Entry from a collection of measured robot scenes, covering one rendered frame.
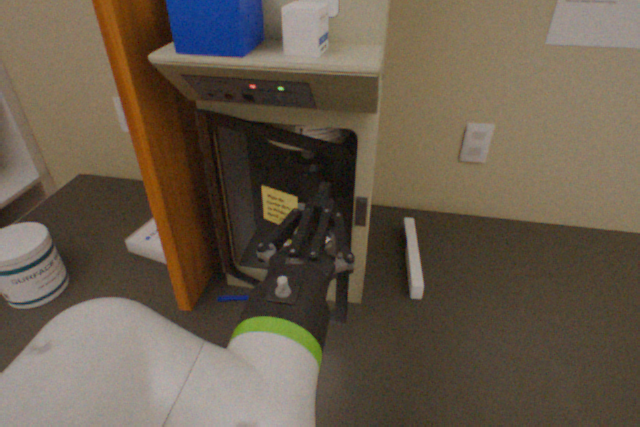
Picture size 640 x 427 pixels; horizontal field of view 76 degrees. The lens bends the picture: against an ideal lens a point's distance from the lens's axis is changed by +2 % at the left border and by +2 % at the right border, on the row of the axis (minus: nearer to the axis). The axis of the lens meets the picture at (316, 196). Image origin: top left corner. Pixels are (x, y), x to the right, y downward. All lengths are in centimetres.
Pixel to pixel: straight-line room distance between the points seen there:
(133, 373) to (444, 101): 99
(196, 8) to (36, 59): 100
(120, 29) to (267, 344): 49
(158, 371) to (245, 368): 7
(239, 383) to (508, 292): 83
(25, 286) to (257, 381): 81
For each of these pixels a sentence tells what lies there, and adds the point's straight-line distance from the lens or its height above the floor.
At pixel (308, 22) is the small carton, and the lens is 58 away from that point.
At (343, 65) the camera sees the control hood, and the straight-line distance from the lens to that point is 55.
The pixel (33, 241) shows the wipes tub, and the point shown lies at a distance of 108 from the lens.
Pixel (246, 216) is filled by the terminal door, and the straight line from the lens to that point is 81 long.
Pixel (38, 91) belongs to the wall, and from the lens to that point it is 159.
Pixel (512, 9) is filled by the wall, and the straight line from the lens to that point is 111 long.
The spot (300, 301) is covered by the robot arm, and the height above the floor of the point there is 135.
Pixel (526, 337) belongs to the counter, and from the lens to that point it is 101.
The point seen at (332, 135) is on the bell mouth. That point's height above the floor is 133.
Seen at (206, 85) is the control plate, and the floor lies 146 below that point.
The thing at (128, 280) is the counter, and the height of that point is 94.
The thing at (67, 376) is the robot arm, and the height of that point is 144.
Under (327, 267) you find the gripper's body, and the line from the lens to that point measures 49.
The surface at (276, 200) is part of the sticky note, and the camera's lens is 73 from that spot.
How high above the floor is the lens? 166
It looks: 34 degrees down
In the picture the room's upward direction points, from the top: straight up
